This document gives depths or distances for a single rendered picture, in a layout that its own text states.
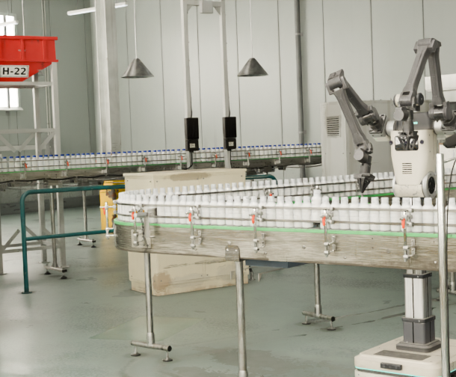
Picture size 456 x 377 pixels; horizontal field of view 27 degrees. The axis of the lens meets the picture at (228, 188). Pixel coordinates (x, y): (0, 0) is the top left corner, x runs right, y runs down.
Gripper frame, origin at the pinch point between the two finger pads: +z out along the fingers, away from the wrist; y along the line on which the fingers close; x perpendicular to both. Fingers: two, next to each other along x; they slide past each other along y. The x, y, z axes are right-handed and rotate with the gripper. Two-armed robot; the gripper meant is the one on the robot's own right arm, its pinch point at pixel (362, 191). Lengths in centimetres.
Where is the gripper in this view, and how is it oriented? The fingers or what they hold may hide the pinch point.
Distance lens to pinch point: 504.0
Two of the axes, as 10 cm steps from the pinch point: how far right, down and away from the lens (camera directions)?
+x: 6.0, 2.7, 7.5
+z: -1.6, 9.6, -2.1
